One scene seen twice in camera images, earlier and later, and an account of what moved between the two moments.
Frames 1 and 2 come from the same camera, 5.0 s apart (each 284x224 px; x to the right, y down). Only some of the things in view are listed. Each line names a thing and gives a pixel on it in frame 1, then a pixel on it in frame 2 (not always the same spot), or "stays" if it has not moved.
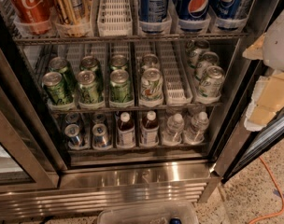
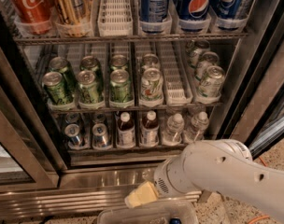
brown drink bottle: [149, 130] stays
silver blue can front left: [72, 132] stays
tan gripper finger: [256, 49] → [168, 180]
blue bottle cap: [176, 220] stays
